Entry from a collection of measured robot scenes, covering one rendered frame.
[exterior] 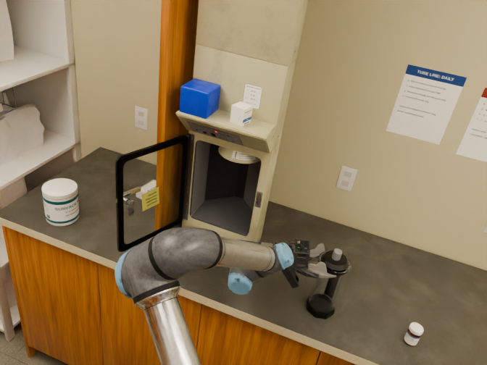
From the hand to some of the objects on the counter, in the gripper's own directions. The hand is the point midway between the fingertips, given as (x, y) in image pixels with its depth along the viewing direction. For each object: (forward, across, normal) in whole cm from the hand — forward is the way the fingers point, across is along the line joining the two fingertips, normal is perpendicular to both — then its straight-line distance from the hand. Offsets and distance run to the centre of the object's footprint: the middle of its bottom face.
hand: (332, 266), depth 147 cm
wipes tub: (-106, +26, +13) cm, 110 cm away
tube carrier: (-1, 0, +19) cm, 19 cm away
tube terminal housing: (-39, +40, +18) cm, 58 cm away
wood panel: (-60, +48, +16) cm, 79 cm away
